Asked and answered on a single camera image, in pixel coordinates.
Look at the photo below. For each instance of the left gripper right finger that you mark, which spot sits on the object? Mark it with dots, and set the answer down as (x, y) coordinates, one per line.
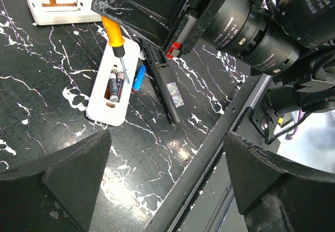
(274, 193)

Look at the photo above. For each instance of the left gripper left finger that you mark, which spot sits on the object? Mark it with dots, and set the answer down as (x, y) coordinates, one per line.
(57, 192)

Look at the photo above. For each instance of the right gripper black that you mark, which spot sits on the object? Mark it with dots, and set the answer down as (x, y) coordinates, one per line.
(232, 26)

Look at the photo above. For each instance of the orange handled screwdriver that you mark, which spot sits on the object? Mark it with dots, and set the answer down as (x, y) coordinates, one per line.
(116, 41)

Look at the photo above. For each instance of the black remote blue batteries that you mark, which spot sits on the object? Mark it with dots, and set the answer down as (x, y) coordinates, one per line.
(166, 80)

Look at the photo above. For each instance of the blue battery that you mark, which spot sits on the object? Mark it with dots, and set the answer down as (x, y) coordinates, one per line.
(138, 79)

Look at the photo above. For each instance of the white remote black batteries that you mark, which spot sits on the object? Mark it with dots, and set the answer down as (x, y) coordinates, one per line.
(99, 107)

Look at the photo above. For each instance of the white remote orange batteries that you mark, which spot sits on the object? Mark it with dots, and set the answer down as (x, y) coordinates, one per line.
(59, 12)

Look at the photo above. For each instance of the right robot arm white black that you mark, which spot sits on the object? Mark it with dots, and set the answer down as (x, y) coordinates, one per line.
(290, 40)

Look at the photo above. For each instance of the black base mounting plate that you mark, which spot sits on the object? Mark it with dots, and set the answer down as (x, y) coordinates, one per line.
(203, 198)

